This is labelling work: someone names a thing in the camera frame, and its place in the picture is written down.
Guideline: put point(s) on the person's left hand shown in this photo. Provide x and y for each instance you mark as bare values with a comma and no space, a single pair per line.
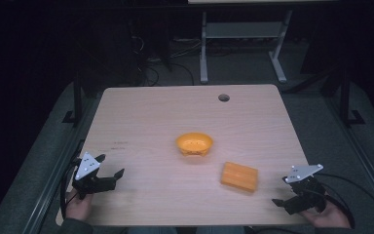
78,208

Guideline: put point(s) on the metal frame rail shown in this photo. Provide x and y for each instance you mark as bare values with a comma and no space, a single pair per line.
50,177
365,162

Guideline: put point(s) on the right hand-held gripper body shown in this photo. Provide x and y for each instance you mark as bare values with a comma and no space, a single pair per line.
305,191

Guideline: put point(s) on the orange ribbed block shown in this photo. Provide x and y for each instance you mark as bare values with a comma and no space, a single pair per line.
239,177

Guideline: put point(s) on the black metal stand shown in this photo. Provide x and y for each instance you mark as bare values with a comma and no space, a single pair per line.
346,97
77,97

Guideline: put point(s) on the white metal stand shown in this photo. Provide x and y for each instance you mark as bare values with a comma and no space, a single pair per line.
240,31

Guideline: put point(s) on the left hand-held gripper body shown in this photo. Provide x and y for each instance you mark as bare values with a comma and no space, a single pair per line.
87,166

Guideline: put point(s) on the person's right hand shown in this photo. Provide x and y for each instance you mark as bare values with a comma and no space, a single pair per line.
329,217

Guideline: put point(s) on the orange plastic bowl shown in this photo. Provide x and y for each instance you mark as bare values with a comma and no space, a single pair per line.
194,143

